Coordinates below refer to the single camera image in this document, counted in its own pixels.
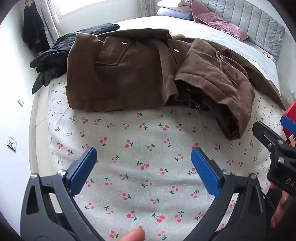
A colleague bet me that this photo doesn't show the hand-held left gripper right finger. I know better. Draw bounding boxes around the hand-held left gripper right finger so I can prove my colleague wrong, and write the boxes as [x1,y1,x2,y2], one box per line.
[185,147,276,241]

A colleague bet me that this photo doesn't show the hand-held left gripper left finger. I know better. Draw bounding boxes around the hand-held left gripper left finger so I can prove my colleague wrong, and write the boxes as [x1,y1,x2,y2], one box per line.
[20,147,104,241]

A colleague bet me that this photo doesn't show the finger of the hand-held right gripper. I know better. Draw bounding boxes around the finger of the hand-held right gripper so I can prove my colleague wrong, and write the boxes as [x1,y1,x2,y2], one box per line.
[280,115,296,135]
[252,121,296,173]

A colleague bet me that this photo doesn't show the brown coat with fur collar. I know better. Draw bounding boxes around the brown coat with fur collar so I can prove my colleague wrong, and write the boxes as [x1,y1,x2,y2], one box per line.
[66,28,287,141]

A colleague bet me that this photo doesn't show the dark hanging clothes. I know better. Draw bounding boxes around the dark hanging clothes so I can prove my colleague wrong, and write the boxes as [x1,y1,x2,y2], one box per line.
[22,2,48,54]

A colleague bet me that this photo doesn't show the person's right hand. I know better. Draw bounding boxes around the person's right hand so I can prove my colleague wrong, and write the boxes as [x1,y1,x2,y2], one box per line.
[270,193,292,229]

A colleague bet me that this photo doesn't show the person's left hand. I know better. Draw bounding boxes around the person's left hand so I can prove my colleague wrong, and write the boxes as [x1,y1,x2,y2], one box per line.
[116,226,146,241]

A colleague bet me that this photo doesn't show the red plastic stool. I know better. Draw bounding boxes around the red plastic stool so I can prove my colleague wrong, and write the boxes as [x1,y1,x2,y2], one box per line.
[285,101,296,146]

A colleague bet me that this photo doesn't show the grey padded headboard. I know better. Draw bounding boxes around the grey padded headboard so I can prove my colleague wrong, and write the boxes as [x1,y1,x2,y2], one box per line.
[200,0,285,61]

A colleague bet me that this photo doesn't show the black down jacket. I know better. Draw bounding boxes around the black down jacket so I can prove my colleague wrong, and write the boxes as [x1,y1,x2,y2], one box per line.
[30,23,121,94]

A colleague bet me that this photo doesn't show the pink pillow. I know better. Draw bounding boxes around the pink pillow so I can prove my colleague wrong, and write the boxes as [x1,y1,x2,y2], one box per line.
[189,0,249,42]

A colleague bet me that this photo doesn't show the white folded blanket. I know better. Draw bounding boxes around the white folded blanket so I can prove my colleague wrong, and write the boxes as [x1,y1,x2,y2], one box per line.
[178,0,194,15]

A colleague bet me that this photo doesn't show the patterned white curtain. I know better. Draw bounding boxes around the patterned white curtain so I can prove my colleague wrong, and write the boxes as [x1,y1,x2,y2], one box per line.
[37,0,63,45]

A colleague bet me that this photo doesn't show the light blue pillow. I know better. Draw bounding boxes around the light blue pillow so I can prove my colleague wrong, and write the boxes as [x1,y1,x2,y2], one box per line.
[157,7,194,22]

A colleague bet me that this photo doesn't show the white pillow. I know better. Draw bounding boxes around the white pillow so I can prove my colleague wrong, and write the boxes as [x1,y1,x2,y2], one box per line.
[157,0,183,9]

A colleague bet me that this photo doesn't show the grey striped curtain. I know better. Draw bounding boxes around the grey striped curtain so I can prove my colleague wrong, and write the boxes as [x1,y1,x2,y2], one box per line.
[138,0,160,18]

